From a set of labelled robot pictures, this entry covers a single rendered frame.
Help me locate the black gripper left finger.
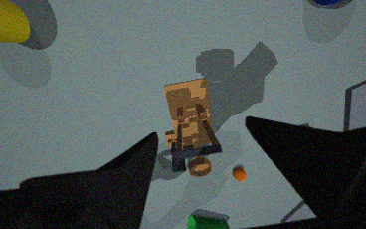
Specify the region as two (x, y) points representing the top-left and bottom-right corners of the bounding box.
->
(19, 132), (158, 229)

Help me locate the blue mug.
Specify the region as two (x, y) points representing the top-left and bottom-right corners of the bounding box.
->
(307, 0), (343, 8)

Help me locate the orange ball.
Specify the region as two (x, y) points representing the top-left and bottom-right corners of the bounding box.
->
(233, 167), (247, 181)

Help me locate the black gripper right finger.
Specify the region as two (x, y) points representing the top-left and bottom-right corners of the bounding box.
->
(245, 116), (366, 218)

